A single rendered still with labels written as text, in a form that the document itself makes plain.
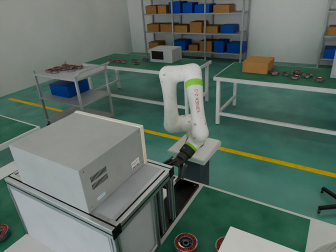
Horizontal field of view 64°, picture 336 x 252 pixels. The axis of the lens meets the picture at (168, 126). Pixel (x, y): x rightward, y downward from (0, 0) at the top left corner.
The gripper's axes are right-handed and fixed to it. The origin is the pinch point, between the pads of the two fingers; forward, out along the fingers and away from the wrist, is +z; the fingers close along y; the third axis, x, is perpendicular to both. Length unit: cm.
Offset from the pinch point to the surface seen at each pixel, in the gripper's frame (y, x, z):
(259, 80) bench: 69, -115, -192
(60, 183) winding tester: -15, 69, 35
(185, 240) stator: -41.1, 10.5, 21.0
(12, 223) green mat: 36, 38, 73
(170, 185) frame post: -27.3, 28.0, 5.3
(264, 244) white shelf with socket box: -85, 52, 8
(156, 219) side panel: -34, 30, 22
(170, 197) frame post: -26.6, 21.3, 9.5
